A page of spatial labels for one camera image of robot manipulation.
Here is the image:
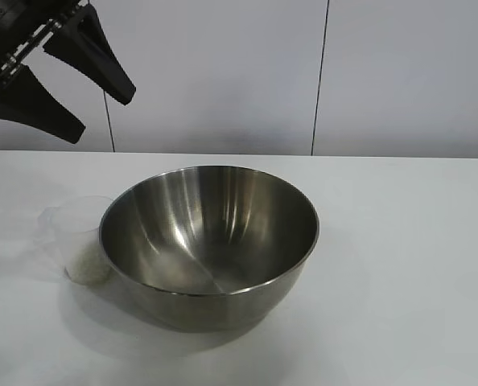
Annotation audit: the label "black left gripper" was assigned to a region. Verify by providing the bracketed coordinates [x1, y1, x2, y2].
[0, 0, 138, 145]

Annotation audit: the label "clear plastic measuring cup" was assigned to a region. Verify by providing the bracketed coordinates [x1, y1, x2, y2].
[37, 194, 113, 287]

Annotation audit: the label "white rice grains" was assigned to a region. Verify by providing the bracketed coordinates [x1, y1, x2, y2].
[66, 243, 112, 287]

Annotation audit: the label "stainless steel mixing bowl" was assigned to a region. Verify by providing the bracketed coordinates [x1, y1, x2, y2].
[97, 164, 321, 334]

